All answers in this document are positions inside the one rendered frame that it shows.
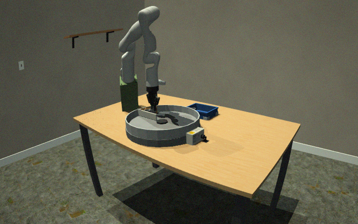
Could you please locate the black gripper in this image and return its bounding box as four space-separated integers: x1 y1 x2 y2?
146 86 160 112

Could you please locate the blue crate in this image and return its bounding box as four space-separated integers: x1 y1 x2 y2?
187 103 219 120

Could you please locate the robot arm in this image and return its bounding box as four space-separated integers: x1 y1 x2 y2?
119 6 166 87

